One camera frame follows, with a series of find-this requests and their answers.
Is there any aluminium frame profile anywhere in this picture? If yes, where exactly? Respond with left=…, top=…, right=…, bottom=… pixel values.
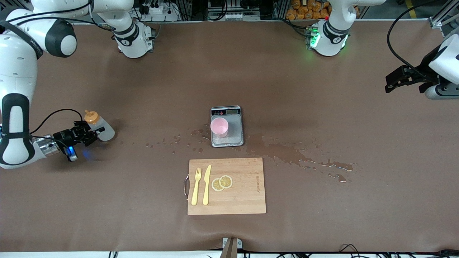
left=429, top=0, right=459, bottom=36

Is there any spilled liquid puddle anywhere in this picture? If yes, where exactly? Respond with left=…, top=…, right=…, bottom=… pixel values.
left=145, top=127, right=354, bottom=183

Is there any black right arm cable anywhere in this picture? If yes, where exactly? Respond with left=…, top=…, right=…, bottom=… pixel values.
left=0, top=3, right=116, bottom=153

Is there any wooden cutting board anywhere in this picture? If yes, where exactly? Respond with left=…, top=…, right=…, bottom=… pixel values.
left=184, top=158, right=266, bottom=215

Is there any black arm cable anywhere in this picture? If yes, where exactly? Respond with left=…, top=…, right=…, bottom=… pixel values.
left=0, top=3, right=116, bottom=153
left=387, top=0, right=443, bottom=74

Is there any orange snack packets pile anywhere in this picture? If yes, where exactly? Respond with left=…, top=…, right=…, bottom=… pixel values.
left=286, top=0, right=332, bottom=20

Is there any translucent squeeze bottle orange cap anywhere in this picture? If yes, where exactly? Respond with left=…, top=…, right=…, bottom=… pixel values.
left=84, top=110, right=115, bottom=142

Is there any yellow plastic fork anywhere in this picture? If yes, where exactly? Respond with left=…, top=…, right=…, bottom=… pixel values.
left=191, top=168, right=202, bottom=206

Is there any wooden camera mount post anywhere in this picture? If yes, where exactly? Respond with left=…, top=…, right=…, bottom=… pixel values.
left=221, top=237, right=243, bottom=258

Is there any yellow plastic knife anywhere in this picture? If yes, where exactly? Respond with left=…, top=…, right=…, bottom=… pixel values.
left=203, top=165, right=212, bottom=206

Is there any silver digital kitchen scale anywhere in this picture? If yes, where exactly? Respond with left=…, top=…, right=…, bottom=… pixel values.
left=210, top=105, right=245, bottom=148

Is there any white power strip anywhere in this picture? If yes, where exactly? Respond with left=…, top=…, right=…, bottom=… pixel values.
left=142, top=0, right=180, bottom=22

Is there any pink plastic cup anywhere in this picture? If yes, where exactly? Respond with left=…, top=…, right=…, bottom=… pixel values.
left=210, top=118, right=229, bottom=138

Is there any white connector strip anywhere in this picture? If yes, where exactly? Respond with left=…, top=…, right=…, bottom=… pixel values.
left=208, top=10, right=260, bottom=21

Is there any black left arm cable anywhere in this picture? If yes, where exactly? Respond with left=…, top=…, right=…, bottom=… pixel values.
left=387, top=0, right=443, bottom=74

